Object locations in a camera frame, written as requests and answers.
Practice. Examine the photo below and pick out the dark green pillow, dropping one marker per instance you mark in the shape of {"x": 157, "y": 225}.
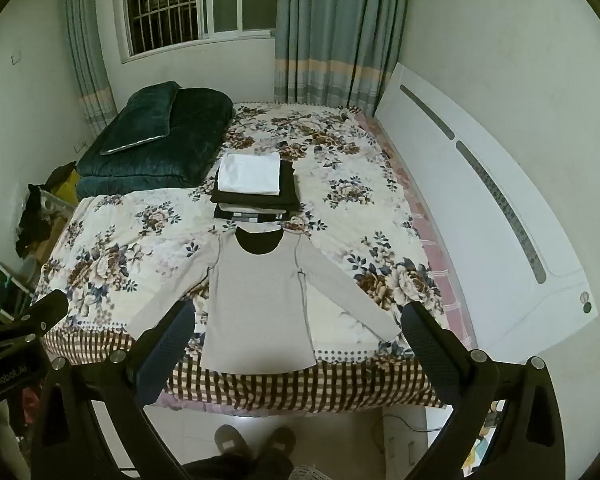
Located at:
{"x": 140, "y": 115}

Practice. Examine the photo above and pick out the stack of folded clothes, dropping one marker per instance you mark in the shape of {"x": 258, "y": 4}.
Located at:
{"x": 287, "y": 187}

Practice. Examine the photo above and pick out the white folded cloth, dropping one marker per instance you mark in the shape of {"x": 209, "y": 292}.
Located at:
{"x": 250, "y": 172}

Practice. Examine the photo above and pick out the dark clothes pile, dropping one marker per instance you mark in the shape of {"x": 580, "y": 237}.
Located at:
{"x": 35, "y": 220}

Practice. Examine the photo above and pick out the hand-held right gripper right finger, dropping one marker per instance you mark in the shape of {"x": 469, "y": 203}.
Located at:
{"x": 430, "y": 355}

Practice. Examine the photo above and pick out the person's shoe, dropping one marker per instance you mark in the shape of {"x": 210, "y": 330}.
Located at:
{"x": 280, "y": 442}
{"x": 230, "y": 441}

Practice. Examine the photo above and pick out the dark green quilt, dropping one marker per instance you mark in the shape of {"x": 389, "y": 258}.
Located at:
{"x": 180, "y": 140}

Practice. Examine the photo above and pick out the narrow blue-grey curtain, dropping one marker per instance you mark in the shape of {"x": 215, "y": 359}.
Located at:
{"x": 87, "y": 60}

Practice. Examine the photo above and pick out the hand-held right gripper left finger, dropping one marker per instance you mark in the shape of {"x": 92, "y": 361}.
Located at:
{"x": 164, "y": 355}

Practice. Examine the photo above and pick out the striped folded garment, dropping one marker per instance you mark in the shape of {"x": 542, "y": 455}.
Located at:
{"x": 250, "y": 216}

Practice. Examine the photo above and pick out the person's left shoe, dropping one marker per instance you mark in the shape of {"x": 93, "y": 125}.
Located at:
{"x": 230, "y": 441}

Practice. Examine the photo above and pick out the pink plaid mattress pad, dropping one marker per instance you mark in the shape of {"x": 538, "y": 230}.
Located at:
{"x": 430, "y": 240}

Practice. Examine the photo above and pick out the white headboard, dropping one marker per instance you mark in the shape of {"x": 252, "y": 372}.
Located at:
{"x": 480, "y": 210}

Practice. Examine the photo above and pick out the person's right shoe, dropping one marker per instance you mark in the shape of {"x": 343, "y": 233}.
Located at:
{"x": 280, "y": 442}

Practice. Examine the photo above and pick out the person's dark trousers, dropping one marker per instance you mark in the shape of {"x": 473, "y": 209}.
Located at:
{"x": 240, "y": 467}

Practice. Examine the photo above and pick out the floral bedspread bed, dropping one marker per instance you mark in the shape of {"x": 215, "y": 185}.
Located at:
{"x": 340, "y": 200}

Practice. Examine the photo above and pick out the yellow box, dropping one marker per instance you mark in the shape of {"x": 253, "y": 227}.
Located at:
{"x": 69, "y": 191}

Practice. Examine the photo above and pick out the wide blue-grey curtain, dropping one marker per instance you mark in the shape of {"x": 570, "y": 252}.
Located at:
{"x": 335, "y": 25}

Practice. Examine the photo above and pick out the grey long-sleeve shirt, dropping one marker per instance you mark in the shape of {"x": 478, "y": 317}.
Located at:
{"x": 260, "y": 300}

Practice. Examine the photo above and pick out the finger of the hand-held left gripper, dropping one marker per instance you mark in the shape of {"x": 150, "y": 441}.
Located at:
{"x": 40, "y": 312}

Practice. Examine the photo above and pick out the barred window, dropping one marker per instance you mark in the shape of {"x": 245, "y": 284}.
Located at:
{"x": 190, "y": 5}

